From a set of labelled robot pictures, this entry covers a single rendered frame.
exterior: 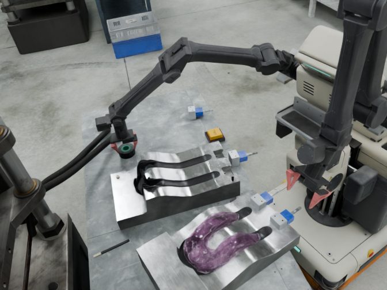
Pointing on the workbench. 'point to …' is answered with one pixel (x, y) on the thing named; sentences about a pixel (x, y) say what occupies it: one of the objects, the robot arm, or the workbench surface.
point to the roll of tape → (126, 151)
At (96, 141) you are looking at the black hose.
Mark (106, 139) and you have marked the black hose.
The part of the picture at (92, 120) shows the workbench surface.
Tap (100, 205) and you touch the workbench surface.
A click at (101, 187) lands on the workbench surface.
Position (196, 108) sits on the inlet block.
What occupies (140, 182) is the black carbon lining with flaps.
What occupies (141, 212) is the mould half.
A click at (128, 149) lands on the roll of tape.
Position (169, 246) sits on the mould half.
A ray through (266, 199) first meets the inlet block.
